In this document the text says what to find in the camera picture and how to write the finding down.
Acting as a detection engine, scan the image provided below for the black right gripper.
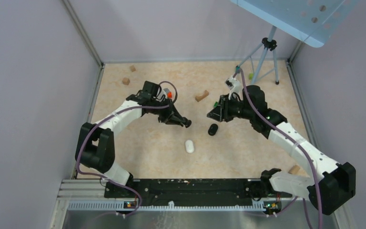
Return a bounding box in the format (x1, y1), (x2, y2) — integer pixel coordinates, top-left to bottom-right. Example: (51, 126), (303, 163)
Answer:
(207, 94), (254, 123)

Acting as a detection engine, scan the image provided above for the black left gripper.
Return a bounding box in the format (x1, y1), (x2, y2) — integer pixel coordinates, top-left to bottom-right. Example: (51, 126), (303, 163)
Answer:
(151, 97), (185, 125)

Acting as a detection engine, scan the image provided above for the black earbud charging case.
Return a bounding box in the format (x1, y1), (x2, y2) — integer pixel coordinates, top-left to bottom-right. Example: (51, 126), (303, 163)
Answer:
(207, 124), (219, 136)

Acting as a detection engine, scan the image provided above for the white earbud charging case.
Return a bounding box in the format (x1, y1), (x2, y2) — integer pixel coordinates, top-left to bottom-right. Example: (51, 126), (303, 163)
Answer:
(185, 140), (195, 154)

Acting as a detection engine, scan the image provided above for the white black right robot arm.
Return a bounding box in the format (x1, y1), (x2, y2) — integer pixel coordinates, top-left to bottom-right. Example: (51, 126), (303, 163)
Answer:
(207, 85), (356, 215)

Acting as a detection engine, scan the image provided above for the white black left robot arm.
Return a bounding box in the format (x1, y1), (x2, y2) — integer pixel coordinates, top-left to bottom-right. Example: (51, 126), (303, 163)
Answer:
(75, 81), (192, 197)

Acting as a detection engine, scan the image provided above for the brown wooden arch block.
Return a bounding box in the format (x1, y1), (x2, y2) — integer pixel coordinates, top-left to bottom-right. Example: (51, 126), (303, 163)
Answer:
(195, 90), (209, 102)

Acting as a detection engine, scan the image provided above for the small tan wooden cube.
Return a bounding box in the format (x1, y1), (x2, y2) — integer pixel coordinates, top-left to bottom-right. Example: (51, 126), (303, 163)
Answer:
(130, 65), (136, 72)

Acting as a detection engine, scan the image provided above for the grey tripod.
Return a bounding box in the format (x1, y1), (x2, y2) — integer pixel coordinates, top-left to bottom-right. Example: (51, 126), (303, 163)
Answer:
(234, 26), (280, 85)

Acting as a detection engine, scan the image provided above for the tan block near base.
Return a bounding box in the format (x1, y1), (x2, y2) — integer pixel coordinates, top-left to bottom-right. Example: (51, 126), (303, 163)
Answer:
(288, 165), (301, 175)

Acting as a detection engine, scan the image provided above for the light blue perforated panel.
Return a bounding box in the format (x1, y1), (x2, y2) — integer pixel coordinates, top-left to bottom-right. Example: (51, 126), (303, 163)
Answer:
(231, 0), (358, 48)

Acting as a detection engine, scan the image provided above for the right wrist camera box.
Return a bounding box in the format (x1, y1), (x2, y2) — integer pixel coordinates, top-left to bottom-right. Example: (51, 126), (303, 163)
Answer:
(225, 75), (243, 100)

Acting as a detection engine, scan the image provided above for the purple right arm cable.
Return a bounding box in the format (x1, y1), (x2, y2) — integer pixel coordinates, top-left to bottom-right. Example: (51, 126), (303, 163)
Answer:
(233, 68), (324, 229)

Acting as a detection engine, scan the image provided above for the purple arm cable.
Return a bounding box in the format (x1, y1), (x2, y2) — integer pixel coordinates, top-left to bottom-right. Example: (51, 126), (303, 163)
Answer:
(233, 68), (324, 229)
(75, 80), (178, 218)

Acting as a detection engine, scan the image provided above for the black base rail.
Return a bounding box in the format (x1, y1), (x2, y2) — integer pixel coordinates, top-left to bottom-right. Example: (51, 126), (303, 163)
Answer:
(104, 178), (291, 207)

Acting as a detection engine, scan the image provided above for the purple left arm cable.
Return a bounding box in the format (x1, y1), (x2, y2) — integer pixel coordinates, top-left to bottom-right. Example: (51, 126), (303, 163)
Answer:
(75, 80), (178, 218)

